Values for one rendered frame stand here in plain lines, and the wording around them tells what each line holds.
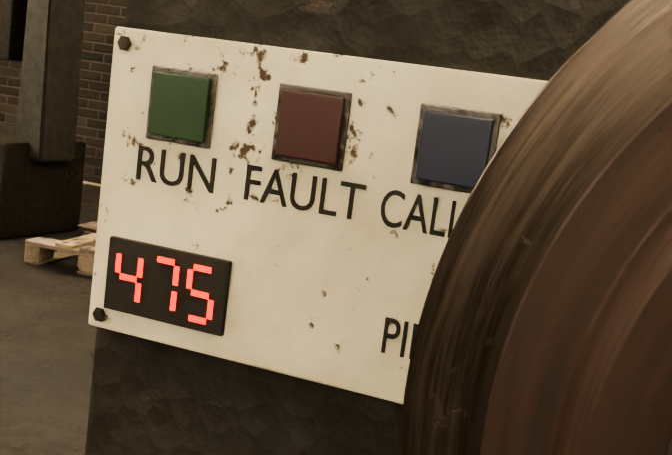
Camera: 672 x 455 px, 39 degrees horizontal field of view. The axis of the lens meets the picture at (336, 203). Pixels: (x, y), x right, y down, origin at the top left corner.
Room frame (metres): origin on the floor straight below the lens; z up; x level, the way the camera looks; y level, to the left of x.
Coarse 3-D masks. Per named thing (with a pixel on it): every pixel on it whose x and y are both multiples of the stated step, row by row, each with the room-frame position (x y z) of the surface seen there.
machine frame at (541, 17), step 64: (128, 0) 0.58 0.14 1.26; (192, 0) 0.56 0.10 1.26; (256, 0) 0.55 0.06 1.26; (320, 0) 0.54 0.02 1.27; (384, 0) 0.53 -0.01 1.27; (448, 0) 0.51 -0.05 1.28; (512, 0) 0.50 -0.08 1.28; (576, 0) 0.49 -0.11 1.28; (448, 64) 0.51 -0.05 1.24; (512, 64) 0.50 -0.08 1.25; (128, 384) 0.57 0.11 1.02; (192, 384) 0.56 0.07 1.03; (256, 384) 0.54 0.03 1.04; (320, 384) 0.53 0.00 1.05; (128, 448) 0.57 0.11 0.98; (192, 448) 0.55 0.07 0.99; (256, 448) 0.54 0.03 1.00; (320, 448) 0.53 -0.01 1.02; (384, 448) 0.51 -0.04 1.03
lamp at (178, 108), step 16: (160, 80) 0.54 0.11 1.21; (176, 80) 0.54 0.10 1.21; (192, 80) 0.53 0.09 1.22; (208, 80) 0.53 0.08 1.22; (160, 96) 0.54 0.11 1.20; (176, 96) 0.54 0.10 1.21; (192, 96) 0.53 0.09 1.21; (208, 96) 0.53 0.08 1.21; (160, 112) 0.54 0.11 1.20; (176, 112) 0.54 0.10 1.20; (192, 112) 0.53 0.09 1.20; (160, 128) 0.54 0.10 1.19; (176, 128) 0.54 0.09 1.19; (192, 128) 0.53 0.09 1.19
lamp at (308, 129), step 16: (288, 96) 0.51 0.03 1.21; (304, 96) 0.51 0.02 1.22; (320, 96) 0.51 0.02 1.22; (288, 112) 0.51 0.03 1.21; (304, 112) 0.51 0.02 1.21; (320, 112) 0.51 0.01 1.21; (336, 112) 0.50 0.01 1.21; (288, 128) 0.51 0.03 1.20; (304, 128) 0.51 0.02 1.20; (320, 128) 0.51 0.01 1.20; (336, 128) 0.50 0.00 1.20; (288, 144) 0.51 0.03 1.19; (304, 144) 0.51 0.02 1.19; (320, 144) 0.51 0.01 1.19; (336, 144) 0.50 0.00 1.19; (320, 160) 0.51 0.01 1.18; (336, 160) 0.50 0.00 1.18
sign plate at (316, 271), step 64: (128, 64) 0.55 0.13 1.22; (192, 64) 0.54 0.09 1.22; (256, 64) 0.53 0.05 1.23; (320, 64) 0.51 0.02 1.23; (384, 64) 0.50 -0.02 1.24; (128, 128) 0.55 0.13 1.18; (256, 128) 0.53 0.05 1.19; (384, 128) 0.50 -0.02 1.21; (128, 192) 0.55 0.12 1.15; (192, 192) 0.54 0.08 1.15; (256, 192) 0.52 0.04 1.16; (320, 192) 0.51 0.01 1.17; (384, 192) 0.50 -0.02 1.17; (448, 192) 0.49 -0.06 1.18; (128, 256) 0.55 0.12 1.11; (192, 256) 0.53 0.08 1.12; (256, 256) 0.52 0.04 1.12; (320, 256) 0.51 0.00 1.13; (384, 256) 0.50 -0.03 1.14; (128, 320) 0.55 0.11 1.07; (256, 320) 0.52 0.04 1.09; (320, 320) 0.51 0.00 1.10; (384, 320) 0.50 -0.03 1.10; (384, 384) 0.49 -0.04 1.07
